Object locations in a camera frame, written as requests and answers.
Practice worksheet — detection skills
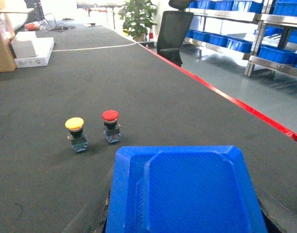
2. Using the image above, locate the blue bottle-shaped plastic part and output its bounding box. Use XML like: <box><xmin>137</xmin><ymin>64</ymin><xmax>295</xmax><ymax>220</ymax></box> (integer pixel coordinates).
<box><xmin>106</xmin><ymin>146</ymin><xmax>267</xmax><ymax>233</ymax></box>

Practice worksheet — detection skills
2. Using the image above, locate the stainless steel shelf rack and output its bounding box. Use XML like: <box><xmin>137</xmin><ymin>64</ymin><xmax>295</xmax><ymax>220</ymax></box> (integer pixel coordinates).
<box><xmin>185</xmin><ymin>0</ymin><xmax>297</xmax><ymax>77</ymax></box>

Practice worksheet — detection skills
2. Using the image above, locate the red mushroom push button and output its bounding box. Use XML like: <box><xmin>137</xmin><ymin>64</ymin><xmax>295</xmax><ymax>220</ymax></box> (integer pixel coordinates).
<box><xmin>102</xmin><ymin>110</ymin><xmax>121</xmax><ymax>144</ymax></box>

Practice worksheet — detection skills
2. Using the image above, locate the yellow mushroom push button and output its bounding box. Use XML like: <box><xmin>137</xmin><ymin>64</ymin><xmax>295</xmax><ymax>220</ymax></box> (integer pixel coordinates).
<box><xmin>65</xmin><ymin>117</ymin><xmax>88</xmax><ymax>153</ymax></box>

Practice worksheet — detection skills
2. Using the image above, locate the black table mat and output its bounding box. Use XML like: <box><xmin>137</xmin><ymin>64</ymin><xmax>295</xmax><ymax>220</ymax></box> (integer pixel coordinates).
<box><xmin>0</xmin><ymin>25</ymin><xmax>297</xmax><ymax>233</ymax></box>

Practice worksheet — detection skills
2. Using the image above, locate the black mesh office chair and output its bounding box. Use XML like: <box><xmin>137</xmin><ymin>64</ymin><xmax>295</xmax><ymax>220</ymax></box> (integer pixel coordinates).
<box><xmin>157</xmin><ymin>0</ymin><xmax>194</xmax><ymax>67</ymax></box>

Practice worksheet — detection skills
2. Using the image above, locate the green potted plant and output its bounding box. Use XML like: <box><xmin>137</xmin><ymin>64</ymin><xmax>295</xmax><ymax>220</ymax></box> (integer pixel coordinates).
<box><xmin>119</xmin><ymin>0</ymin><xmax>157</xmax><ymax>42</ymax></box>

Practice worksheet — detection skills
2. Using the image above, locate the flat white box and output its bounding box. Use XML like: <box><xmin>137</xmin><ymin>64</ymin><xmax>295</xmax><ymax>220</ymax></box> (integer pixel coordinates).
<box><xmin>14</xmin><ymin>37</ymin><xmax>54</xmax><ymax>68</ymax></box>

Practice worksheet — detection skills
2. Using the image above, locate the small white box on top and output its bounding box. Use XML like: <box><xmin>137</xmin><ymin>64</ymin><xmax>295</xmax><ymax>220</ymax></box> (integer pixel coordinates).
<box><xmin>11</xmin><ymin>31</ymin><xmax>38</xmax><ymax>58</ymax></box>

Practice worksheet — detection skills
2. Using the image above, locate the large cardboard box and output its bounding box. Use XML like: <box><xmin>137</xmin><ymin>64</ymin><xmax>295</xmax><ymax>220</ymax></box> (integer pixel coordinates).
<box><xmin>0</xmin><ymin>0</ymin><xmax>32</xmax><ymax>73</ymax></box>

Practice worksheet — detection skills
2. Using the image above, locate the white cable on table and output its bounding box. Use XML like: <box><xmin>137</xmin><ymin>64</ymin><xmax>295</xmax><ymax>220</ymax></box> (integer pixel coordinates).
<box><xmin>52</xmin><ymin>41</ymin><xmax>139</xmax><ymax>52</ymax></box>

